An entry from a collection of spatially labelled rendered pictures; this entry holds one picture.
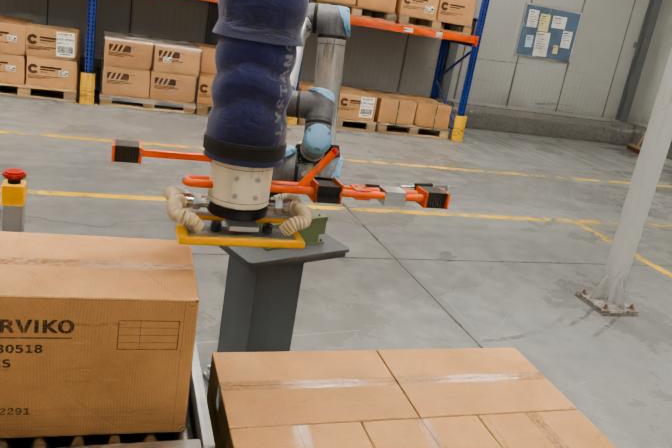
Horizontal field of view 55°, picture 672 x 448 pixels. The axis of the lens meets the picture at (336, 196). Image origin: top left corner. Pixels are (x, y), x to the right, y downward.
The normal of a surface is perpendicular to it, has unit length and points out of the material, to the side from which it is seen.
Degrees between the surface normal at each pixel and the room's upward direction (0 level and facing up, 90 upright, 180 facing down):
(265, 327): 90
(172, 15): 90
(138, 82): 90
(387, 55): 90
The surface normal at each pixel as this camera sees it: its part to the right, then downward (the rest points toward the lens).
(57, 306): 0.26, 0.32
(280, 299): 0.61, 0.32
